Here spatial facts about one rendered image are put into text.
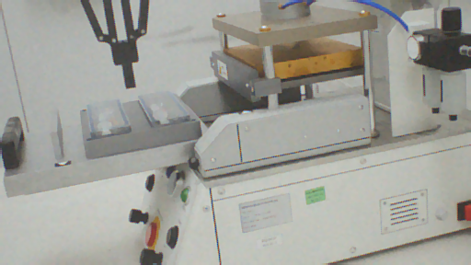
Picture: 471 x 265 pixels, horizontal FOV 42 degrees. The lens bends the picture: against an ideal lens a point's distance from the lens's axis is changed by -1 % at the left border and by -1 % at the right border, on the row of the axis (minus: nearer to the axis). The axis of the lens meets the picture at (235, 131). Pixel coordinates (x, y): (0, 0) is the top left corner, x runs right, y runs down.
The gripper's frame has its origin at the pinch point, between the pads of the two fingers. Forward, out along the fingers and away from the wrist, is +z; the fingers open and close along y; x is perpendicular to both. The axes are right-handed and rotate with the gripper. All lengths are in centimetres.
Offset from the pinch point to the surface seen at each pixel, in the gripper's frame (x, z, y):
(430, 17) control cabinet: 14.0, -2.1, -42.7
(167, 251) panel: 10.3, 26.7, -0.8
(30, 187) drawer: 11.1, 12.6, 16.0
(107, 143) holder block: 9.9, 8.8, 4.9
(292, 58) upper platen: 8.2, 1.7, -23.5
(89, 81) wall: -153, 29, 8
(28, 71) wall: -153, 21, 30
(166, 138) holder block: 9.6, 9.8, -3.2
